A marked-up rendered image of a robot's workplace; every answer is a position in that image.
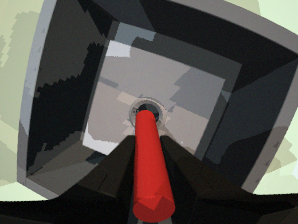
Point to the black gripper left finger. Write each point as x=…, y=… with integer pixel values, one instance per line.
x=101, y=197

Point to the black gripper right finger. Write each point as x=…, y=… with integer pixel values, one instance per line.
x=204, y=197

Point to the red peg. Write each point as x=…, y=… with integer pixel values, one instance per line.
x=153, y=198

